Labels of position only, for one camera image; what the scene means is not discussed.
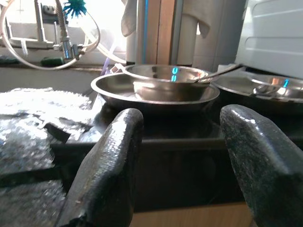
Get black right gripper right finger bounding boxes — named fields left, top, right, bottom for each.
left=219, top=104, right=303, bottom=227

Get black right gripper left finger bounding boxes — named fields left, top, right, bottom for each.
left=55, top=108, right=145, bottom=227

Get large steel plate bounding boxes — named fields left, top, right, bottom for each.
left=90, top=72, right=221, bottom=114

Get large steel bowl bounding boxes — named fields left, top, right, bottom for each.
left=123, top=64, right=213, bottom=96

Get black tape strip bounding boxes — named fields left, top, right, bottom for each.
left=0, top=122, right=95, bottom=187

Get bubble wrap sheet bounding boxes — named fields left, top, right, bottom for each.
left=0, top=87, right=100, bottom=227

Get brown wooden cabinet door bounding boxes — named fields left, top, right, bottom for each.
left=131, top=202, right=253, bottom=227

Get steel plate with cutlery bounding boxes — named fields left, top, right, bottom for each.
left=212, top=75, right=303, bottom=112

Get steel spoon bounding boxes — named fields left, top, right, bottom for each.
left=193, top=63, right=244, bottom=84

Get clear plastic tube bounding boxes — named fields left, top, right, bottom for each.
left=101, top=55, right=112, bottom=76

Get stainless steel sink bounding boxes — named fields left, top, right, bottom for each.
left=0, top=66, right=105, bottom=95

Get green sponge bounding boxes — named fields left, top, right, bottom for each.
left=40, top=56, right=66, bottom=68

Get dark sponge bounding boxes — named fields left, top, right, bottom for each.
left=0, top=55, right=19, bottom=66

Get blue bottle brush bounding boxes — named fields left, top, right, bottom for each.
left=62, top=0, right=87, bottom=18

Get white hose loop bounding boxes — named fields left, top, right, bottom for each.
left=0, top=0, right=127, bottom=70

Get chrome flexible sprayer hose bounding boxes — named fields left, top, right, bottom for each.
left=53, top=0, right=86, bottom=60

